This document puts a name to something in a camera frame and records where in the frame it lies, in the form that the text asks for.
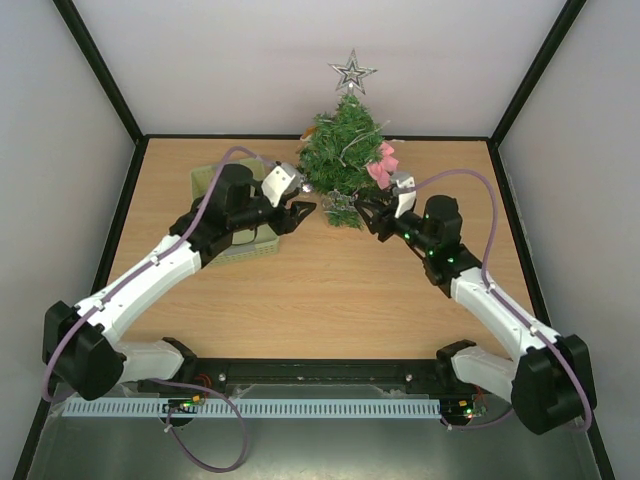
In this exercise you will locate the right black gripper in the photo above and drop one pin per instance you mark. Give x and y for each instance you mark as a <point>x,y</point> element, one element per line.
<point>385,221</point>

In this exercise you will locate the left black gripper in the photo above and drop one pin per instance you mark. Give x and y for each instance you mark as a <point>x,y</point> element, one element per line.
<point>286,224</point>

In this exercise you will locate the pink ornaments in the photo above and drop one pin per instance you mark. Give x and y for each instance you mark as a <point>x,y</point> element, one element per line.
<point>382,170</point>

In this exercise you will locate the small green christmas tree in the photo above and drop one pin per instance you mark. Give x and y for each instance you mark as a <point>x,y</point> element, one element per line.
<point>335,158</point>

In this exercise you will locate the green plastic basket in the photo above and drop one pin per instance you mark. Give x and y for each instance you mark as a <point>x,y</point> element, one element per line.
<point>234,227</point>

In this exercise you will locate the brown gingerbread ornament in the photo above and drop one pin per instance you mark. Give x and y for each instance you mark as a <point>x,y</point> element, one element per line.
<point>307,135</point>

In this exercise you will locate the silver star ornament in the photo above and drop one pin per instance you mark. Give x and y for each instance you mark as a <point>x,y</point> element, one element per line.
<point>351,75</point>

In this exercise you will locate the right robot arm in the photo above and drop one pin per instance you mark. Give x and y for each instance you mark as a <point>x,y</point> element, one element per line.
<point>435,237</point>

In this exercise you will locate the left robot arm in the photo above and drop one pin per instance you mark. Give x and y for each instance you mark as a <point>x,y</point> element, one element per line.
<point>83,344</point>

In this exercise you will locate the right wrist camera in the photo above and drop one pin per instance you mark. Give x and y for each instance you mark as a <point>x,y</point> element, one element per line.
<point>404,192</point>

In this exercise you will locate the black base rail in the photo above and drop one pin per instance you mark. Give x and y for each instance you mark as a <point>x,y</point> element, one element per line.
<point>320,372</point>

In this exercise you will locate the white slotted cable duct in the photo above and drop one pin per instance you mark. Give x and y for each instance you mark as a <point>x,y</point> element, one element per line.
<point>256,408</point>

